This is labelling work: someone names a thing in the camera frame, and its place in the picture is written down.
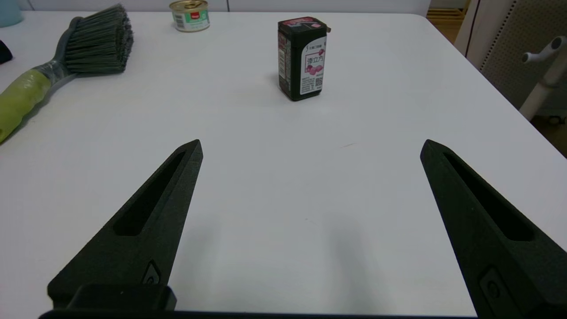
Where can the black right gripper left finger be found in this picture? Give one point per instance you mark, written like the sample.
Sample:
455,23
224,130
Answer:
133,257

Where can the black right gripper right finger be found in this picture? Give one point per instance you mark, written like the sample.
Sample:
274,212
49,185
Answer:
478,248

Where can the perforated partition panel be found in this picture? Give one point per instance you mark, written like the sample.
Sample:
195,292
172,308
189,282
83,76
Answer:
514,40

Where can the black glasses case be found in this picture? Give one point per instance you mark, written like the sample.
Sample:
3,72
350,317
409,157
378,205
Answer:
3,52

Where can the small tin can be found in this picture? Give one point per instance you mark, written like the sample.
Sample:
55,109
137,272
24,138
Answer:
190,17

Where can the black gum box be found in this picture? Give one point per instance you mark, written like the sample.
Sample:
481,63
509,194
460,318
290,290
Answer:
301,62

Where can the light blue plastic cup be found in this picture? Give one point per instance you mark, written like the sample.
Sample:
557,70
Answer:
9,11

